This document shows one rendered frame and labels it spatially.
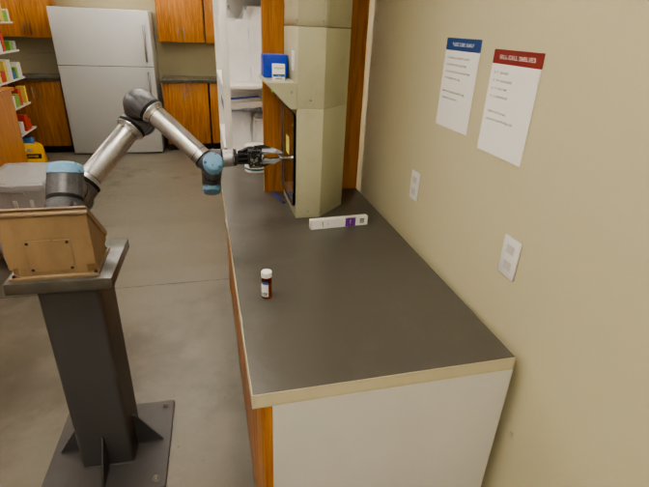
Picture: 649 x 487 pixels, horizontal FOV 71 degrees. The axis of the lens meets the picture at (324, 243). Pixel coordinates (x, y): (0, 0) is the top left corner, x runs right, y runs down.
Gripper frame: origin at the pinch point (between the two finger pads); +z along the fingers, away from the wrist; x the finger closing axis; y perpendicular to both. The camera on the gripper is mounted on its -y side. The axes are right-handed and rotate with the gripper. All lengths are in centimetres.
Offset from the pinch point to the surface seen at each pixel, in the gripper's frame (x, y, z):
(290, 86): 29.4, 12.2, 2.7
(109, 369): -70, 43, -72
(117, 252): -27, 32, -65
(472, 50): 44, 65, 48
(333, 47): 43.8, 8.7, 20.7
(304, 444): -50, 112, -12
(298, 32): 49, 13, 6
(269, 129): 6.8, -26.0, -0.4
